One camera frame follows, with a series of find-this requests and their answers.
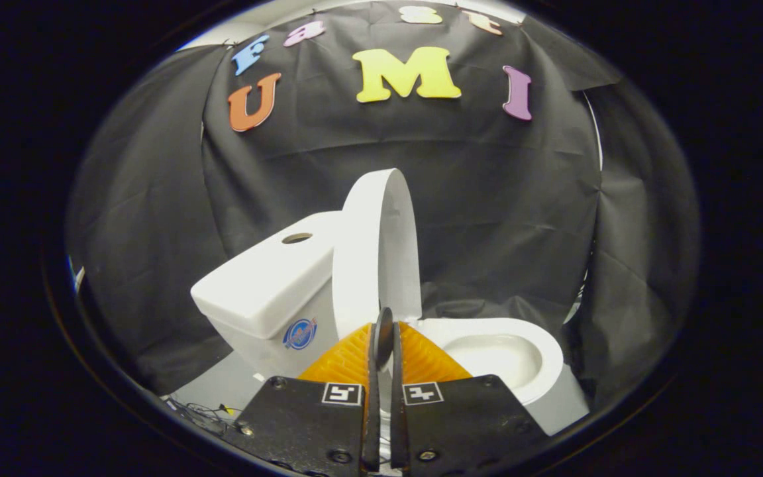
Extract white toilet lid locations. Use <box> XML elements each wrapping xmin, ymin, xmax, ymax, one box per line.
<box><xmin>332</xmin><ymin>168</ymin><xmax>423</xmax><ymax>342</ymax></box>

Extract thin black cables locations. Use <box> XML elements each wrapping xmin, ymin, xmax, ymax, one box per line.
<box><xmin>165</xmin><ymin>396</ymin><xmax>244</xmax><ymax>433</ymax></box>

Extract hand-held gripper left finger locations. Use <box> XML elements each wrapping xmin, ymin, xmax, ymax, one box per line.
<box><xmin>226</xmin><ymin>307</ymin><xmax>395</xmax><ymax>474</ymax></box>

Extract white ceramic toilet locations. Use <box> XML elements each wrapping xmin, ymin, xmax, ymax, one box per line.
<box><xmin>191</xmin><ymin>211</ymin><xmax>591</xmax><ymax>437</ymax></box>

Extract black backdrop cloth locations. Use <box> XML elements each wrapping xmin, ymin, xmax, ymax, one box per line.
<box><xmin>67</xmin><ymin>0</ymin><xmax>700</xmax><ymax>398</ymax></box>

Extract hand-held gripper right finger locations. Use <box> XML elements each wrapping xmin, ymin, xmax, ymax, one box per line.
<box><xmin>391</xmin><ymin>321</ymin><xmax>551</xmax><ymax>475</ymax></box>

